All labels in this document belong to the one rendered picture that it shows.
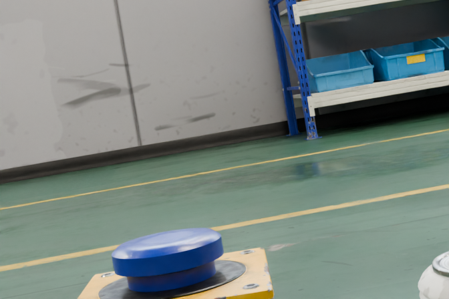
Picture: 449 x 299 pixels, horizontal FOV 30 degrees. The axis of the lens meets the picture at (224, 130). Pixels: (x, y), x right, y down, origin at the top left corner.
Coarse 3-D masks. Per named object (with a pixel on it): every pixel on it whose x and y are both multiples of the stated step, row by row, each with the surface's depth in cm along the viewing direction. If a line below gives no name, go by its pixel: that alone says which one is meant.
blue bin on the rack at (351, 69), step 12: (312, 60) 531; (324, 60) 532; (336, 60) 533; (348, 60) 534; (360, 60) 510; (312, 72) 531; (324, 72) 532; (336, 72) 484; (348, 72) 486; (360, 72) 487; (372, 72) 488; (312, 84) 495; (324, 84) 484; (336, 84) 485; (348, 84) 486; (360, 84) 488
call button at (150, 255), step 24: (144, 240) 30; (168, 240) 29; (192, 240) 29; (216, 240) 29; (120, 264) 29; (144, 264) 28; (168, 264) 28; (192, 264) 28; (144, 288) 29; (168, 288) 28
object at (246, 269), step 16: (224, 256) 33; (240, 256) 32; (256, 256) 32; (112, 272) 33; (224, 272) 30; (240, 272) 29; (256, 272) 29; (96, 288) 31; (112, 288) 30; (128, 288) 30; (176, 288) 28; (192, 288) 28; (208, 288) 28; (224, 288) 28; (240, 288) 27; (256, 288) 27; (272, 288) 27
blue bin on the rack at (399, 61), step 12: (384, 48) 534; (396, 48) 535; (408, 48) 536; (420, 48) 524; (432, 48) 505; (372, 60) 510; (384, 60) 488; (396, 60) 485; (408, 60) 486; (420, 60) 488; (432, 60) 489; (384, 72) 493; (396, 72) 486; (408, 72) 487; (420, 72) 488; (432, 72) 490
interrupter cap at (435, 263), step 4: (448, 252) 52; (440, 256) 51; (444, 256) 52; (448, 256) 52; (436, 260) 51; (440, 260) 51; (444, 260) 51; (448, 260) 51; (432, 264) 50; (436, 264) 50; (440, 264) 50; (444, 264) 50; (448, 264) 50; (432, 268) 50; (436, 268) 49; (440, 268) 49; (444, 268) 48; (448, 268) 49; (436, 272) 49; (440, 272) 48; (444, 272) 48; (448, 272) 48; (444, 276) 48; (448, 276) 48
